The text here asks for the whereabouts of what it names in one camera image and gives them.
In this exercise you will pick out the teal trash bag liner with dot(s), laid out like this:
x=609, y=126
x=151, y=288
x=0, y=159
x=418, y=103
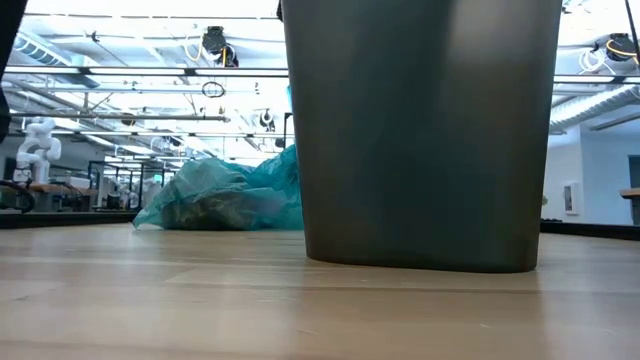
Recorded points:
x=225, y=195

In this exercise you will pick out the dark plastic trash bin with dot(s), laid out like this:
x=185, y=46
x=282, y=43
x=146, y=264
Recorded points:
x=420, y=140

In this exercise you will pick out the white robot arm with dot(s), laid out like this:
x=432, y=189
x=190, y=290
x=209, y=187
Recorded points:
x=40, y=145

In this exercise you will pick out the wooden workbench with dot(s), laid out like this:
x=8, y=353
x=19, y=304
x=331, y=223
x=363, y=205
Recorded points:
x=62, y=191

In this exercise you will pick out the wooden side table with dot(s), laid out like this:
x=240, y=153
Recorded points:
x=631, y=192

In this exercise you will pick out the white wall dispenser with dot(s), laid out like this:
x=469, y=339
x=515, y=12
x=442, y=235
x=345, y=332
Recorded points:
x=570, y=197

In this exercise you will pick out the black aluminium table frame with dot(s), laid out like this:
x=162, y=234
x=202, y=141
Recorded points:
x=65, y=220

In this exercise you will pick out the silver air duct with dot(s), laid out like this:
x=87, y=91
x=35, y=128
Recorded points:
x=40, y=50
x=590, y=107

